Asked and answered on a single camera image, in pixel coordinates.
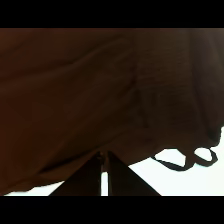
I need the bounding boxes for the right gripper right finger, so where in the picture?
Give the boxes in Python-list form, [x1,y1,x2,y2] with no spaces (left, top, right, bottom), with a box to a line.
[106,150,162,197]

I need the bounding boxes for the black pants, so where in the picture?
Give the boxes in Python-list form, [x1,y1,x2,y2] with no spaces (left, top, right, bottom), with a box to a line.
[0,27,224,197]

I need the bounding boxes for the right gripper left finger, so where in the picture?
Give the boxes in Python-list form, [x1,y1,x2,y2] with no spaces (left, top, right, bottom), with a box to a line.
[49,152,103,197]

